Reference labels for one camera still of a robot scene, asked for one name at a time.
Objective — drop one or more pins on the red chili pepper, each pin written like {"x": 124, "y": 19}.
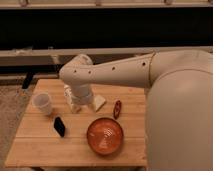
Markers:
{"x": 117, "y": 109}

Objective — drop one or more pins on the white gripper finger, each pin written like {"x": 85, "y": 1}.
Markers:
{"x": 93, "y": 107}
{"x": 68, "y": 96}

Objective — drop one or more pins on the black eraser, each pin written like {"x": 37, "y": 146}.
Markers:
{"x": 59, "y": 126}

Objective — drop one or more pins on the translucent plastic cup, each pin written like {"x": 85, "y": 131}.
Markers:
{"x": 42, "y": 101}

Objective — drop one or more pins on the wooden table board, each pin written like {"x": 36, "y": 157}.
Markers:
{"x": 37, "y": 144}

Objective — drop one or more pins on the white sponge block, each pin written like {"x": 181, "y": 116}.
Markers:
{"x": 99, "y": 101}

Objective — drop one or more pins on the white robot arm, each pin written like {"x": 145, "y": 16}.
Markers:
{"x": 179, "y": 105}

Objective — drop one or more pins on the orange bowl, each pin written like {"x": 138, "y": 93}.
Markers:
{"x": 105, "y": 136}

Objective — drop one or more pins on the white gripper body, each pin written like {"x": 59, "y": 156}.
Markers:
{"x": 81, "y": 94}

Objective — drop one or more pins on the white shelf rail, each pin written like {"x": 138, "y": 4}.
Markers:
{"x": 27, "y": 57}

